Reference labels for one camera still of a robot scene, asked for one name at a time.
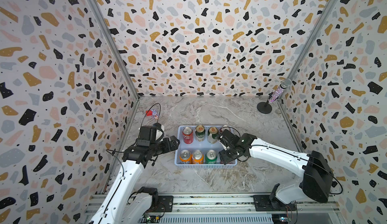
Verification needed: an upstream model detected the green soda can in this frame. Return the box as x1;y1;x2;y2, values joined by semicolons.
205;149;217;164

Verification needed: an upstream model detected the green white gold-top can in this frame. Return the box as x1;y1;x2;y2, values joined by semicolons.
207;126;219;144

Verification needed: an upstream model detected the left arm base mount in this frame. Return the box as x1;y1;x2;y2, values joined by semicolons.
130;195;174;214

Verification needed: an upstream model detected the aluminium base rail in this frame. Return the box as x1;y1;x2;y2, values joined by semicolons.
84;192;342;224

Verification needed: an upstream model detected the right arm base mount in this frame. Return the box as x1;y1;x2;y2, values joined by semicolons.
253;194;296;212

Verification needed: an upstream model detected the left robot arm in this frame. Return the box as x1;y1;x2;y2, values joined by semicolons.
89;136;180;224

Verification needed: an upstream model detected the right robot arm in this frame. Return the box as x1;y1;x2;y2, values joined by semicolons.
218;129;336;210

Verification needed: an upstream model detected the red cola can back left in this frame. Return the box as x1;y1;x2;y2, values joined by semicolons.
182;126;194;144

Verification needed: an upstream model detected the light blue plastic basket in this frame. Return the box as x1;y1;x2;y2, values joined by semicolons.
174;125;238;169

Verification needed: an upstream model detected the small red toy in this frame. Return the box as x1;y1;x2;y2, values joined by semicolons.
146;109;159;120

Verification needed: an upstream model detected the orange soda can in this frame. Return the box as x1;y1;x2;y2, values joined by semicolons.
179;149;192;165
191;149;204;164

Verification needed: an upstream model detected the glitter microphone on stand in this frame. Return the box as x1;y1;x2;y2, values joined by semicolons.
257;79;292;114

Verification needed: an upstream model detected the orange soda can front left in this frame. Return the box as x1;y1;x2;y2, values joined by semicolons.
179;149;192;165

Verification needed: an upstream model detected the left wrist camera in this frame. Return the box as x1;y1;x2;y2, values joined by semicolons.
137;123;164;146

